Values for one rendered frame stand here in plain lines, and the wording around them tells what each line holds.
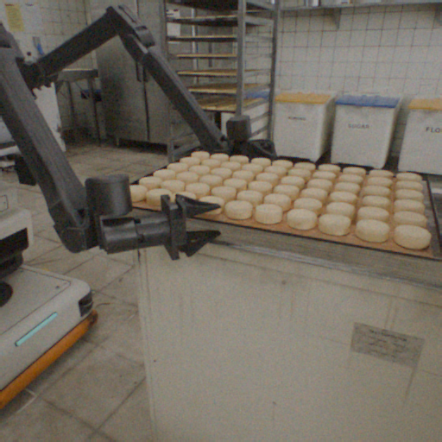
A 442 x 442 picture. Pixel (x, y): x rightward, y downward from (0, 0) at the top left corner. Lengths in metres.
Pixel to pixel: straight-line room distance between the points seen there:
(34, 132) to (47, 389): 1.18
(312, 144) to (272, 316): 3.49
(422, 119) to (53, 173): 3.57
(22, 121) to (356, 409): 0.80
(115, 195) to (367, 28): 4.20
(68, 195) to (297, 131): 3.63
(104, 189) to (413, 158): 3.63
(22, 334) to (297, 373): 1.04
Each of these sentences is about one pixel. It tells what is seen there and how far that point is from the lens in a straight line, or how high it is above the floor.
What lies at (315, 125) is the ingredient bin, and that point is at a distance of 4.12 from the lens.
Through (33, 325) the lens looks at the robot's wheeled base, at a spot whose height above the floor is 0.26.
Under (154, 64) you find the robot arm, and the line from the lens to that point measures 1.17.
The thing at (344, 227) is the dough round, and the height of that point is 0.92.
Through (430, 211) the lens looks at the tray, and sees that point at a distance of 0.82.
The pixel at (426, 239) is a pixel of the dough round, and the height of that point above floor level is 0.92.
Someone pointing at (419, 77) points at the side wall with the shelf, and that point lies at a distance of 4.59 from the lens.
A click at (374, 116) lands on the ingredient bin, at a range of 3.99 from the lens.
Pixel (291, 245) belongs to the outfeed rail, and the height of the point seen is 0.86.
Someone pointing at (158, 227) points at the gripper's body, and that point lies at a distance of 0.63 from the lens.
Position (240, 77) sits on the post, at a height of 1.05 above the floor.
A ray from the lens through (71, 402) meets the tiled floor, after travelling 1.64.
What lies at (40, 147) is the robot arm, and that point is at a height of 1.03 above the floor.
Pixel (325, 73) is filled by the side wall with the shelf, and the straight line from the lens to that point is 4.72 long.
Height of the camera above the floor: 1.18
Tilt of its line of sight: 25 degrees down
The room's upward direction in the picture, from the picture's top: straight up
